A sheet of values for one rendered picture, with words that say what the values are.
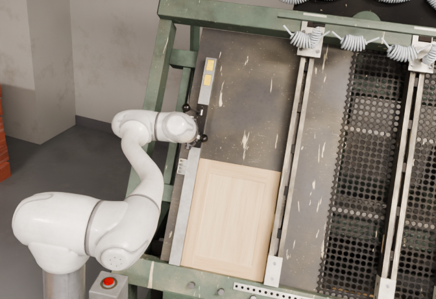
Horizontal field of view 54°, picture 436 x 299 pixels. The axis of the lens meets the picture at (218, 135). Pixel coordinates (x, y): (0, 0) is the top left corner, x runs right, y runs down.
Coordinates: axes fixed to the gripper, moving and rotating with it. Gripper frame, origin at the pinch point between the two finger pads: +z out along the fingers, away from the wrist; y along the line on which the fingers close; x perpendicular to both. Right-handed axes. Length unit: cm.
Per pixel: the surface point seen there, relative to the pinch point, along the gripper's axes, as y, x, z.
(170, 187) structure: 24.2, -11.1, 19.1
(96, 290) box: 67, -26, -12
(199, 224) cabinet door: 37.9, 6.4, 13.7
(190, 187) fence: 22.1, -0.4, 11.6
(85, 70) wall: -71, -187, 273
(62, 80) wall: -54, -207, 263
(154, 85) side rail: -20.7, -25.2, 10.8
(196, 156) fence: 8.1, -0.2, 11.6
